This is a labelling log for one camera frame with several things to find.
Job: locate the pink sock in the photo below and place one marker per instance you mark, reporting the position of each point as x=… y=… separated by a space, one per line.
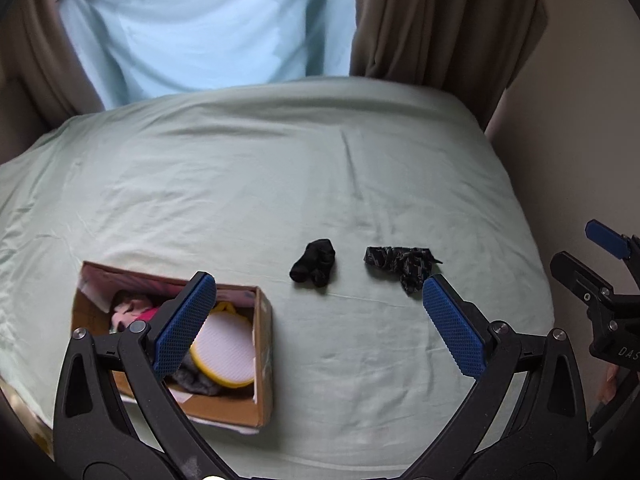
x=131 y=307

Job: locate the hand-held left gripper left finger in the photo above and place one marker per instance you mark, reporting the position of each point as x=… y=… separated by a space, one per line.
x=185 y=325

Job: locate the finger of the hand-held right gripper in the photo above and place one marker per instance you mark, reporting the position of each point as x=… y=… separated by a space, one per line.
x=605 y=237
x=575 y=275

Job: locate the light blue cloth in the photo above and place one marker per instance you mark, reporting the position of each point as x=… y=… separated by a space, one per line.
x=200 y=25

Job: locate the black patterned cloth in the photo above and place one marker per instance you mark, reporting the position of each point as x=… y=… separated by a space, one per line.
x=400 y=260

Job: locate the person's right hand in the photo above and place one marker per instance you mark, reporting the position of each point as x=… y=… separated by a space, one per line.
x=607 y=385

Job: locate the magenta pouch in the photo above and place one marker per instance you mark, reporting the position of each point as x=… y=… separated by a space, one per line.
x=150 y=316

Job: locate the yellow round sponge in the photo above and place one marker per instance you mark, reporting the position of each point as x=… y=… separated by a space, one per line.
x=225 y=355

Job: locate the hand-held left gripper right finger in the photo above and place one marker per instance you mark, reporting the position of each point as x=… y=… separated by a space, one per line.
x=452 y=330

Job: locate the wide brown curtain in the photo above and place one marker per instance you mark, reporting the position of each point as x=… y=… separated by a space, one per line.
x=440 y=20

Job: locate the narrow brown curtain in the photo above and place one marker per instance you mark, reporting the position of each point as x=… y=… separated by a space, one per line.
x=45 y=60

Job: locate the cardboard box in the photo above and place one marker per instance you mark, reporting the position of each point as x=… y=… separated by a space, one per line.
x=225 y=410

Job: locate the grey fuzzy scrunchie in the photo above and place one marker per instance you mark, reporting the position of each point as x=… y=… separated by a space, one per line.
x=192 y=381

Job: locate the black sock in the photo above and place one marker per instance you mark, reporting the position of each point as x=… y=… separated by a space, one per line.
x=312 y=262

